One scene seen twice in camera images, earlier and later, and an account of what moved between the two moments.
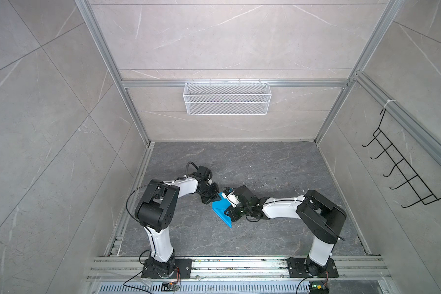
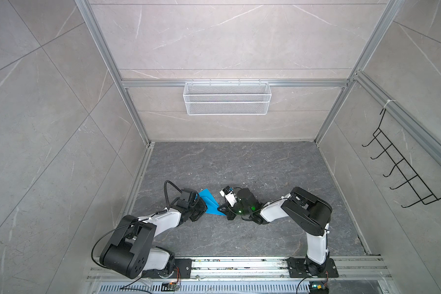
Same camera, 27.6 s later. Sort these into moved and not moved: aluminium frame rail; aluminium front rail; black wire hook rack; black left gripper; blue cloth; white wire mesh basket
Moved: black left gripper; blue cloth
Not moved: aluminium front rail; black wire hook rack; aluminium frame rail; white wire mesh basket
